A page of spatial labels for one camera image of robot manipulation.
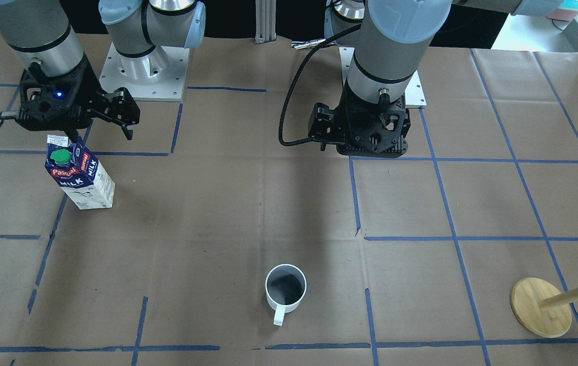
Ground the white mug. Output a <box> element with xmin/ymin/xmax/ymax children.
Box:
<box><xmin>264</xmin><ymin>264</ymin><xmax>307</xmax><ymax>326</ymax></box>

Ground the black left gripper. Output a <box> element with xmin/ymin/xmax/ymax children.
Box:
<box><xmin>308</xmin><ymin>84</ymin><xmax>410</xmax><ymax>158</ymax></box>

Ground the Pascual milk carton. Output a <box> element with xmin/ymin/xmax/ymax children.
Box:
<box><xmin>45</xmin><ymin>135</ymin><xmax>115</xmax><ymax>210</ymax></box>

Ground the aluminium profile post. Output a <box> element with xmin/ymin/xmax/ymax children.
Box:
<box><xmin>254</xmin><ymin>0</ymin><xmax>277</xmax><ymax>44</ymax></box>

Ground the wooden mug tree stand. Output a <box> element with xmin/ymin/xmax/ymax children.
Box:
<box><xmin>509</xmin><ymin>277</ymin><xmax>578</xmax><ymax>338</ymax></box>

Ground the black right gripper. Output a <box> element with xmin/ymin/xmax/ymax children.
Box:
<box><xmin>16</xmin><ymin>56</ymin><xmax>140</xmax><ymax>143</ymax></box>

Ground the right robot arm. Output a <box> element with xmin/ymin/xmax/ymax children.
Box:
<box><xmin>0</xmin><ymin>1</ymin><xmax>206</xmax><ymax>141</ymax></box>

